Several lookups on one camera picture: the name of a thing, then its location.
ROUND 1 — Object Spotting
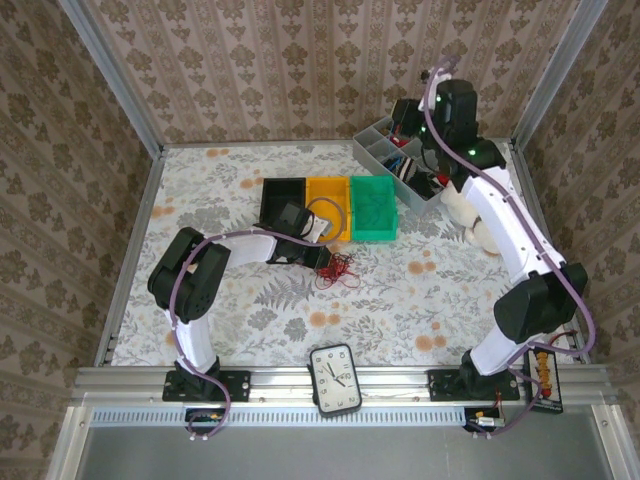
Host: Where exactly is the thin red cable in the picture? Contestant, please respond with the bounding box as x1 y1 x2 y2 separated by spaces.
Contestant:
314 259 361 292

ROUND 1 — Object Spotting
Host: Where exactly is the green cable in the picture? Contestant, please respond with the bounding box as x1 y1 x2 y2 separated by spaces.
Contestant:
357 185 392 227

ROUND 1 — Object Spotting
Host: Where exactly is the black plastic bin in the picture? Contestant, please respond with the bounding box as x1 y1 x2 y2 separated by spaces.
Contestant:
259 177 309 236

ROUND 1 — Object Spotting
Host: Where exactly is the grey divided organizer tray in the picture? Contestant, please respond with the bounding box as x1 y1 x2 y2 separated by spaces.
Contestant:
353 117 451 216

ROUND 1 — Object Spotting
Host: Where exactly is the black white striped sock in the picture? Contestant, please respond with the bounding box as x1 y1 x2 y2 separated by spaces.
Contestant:
387 155 426 184

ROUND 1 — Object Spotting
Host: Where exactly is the yellow plastic bin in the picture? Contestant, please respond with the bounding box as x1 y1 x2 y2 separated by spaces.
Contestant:
304 175 354 245

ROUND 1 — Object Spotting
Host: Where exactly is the floral patterned tablecloth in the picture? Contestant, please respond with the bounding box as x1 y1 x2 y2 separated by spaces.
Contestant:
107 142 584 369

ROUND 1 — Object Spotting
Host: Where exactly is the green plastic bin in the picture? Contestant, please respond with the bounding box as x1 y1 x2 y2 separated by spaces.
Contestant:
348 173 400 242

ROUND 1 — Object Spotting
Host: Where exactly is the cream plush dog toy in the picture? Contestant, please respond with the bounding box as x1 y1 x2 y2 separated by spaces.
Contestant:
439 179 506 257

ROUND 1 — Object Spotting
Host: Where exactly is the black framed analog clock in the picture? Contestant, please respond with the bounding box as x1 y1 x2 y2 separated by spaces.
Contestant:
307 343 362 419

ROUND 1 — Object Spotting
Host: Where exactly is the small electronics board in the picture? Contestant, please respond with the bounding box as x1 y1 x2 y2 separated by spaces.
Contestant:
464 407 507 432
184 407 229 434

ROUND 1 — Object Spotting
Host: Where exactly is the black connector board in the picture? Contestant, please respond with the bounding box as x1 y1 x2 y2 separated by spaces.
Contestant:
522 347 566 414

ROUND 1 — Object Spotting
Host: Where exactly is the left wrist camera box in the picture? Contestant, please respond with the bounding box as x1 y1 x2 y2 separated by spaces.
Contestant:
307 214 337 245

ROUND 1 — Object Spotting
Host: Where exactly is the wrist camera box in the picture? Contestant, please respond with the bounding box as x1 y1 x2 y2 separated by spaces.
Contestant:
417 69 451 114
307 214 337 245

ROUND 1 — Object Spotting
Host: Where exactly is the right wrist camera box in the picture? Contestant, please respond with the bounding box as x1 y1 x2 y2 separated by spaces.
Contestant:
417 69 451 114

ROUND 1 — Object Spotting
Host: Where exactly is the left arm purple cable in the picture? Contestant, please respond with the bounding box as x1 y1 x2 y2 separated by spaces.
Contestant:
167 197 351 442

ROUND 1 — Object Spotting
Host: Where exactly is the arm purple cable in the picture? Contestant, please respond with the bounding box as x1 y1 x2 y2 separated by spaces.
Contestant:
167 197 351 442
422 54 599 441

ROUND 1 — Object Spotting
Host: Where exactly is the aluminium frame post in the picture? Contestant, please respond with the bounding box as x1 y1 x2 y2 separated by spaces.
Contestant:
57 0 165 154
512 0 610 149

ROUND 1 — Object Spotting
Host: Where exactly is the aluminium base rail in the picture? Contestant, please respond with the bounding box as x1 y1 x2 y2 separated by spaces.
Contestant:
74 366 619 407

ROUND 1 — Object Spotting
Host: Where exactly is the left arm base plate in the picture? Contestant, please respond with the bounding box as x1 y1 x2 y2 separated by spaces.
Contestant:
162 369 252 403

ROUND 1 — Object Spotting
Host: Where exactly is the grey slotted cable duct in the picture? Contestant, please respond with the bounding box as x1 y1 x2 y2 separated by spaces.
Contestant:
92 407 469 426

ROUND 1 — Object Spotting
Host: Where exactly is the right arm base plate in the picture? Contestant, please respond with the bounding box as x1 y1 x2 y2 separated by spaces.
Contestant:
428 368 521 403

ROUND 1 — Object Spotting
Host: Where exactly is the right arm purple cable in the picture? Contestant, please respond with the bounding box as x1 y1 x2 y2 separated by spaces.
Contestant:
422 54 599 441

